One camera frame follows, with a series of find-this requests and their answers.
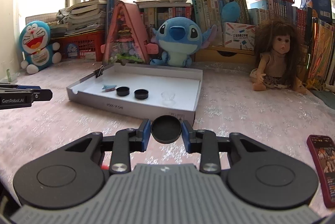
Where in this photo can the pink triangular toy house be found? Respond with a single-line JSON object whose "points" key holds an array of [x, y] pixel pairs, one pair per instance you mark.
{"points": [[128, 40]]}

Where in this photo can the red plastic crate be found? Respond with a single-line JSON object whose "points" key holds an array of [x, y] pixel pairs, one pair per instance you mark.
{"points": [[85, 46]]}

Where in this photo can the white pipe rack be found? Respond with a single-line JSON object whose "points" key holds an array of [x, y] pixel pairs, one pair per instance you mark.
{"points": [[326, 87]]}

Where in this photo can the blue hair clip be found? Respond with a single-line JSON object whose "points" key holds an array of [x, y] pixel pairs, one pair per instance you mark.
{"points": [[107, 88]]}

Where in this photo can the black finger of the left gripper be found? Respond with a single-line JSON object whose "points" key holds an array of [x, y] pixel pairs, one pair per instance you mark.
{"points": [[41, 95]]}

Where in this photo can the black binder clip on tray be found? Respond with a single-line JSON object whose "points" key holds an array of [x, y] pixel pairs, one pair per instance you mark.
{"points": [[98, 72]]}

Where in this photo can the row of books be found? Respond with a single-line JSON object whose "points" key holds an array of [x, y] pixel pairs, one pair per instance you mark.
{"points": [[315, 34]]}

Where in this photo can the white stationery box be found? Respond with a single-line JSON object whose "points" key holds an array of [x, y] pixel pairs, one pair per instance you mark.
{"points": [[239, 36]]}

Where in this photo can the brown-haired doll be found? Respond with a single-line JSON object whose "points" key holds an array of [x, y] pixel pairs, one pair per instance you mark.
{"points": [[277, 56]]}

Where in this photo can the small black cup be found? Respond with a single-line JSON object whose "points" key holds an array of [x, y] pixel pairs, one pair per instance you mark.
{"points": [[122, 91]]}

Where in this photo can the smartphone in red case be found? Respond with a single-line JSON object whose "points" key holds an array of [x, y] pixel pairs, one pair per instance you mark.
{"points": [[321, 148]]}

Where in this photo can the Stitch plush toy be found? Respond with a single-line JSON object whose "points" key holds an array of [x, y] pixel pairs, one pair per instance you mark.
{"points": [[180, 38]]}

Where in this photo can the wooden drawer organizer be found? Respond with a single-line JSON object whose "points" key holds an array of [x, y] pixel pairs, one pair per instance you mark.
{"points": [[223, 54]]}

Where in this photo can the Doraemon plush toy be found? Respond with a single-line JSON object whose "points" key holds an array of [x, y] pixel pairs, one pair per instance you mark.
{"points": [[38, 52]]}

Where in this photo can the black round cup container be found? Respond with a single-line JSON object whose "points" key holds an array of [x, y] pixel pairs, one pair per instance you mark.
{"points": [[141, 94]]}

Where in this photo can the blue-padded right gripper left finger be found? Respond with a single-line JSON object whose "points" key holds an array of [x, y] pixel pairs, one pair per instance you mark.
{"points": [[128, 141]]}

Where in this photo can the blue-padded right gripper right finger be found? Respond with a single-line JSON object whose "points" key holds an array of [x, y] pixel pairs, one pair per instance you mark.
{"points": [[205, 143]]}

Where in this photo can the white cardboard tray box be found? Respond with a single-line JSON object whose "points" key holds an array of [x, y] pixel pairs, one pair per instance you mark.
{"points": [[186, 83]]}

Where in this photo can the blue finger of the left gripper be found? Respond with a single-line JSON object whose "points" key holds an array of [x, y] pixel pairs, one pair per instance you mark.
{"points": [[23, 87]]}

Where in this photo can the stack of papers and books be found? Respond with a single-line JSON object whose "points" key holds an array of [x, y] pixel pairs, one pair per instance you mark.
{"points": [[89, 15]]}

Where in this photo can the clear plastic round dish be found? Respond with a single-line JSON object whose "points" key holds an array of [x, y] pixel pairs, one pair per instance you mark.
{"points": [[168, 98]]}

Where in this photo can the black round cap lid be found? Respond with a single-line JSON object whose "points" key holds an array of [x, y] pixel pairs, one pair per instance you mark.
{"points": [[166, 129]]}

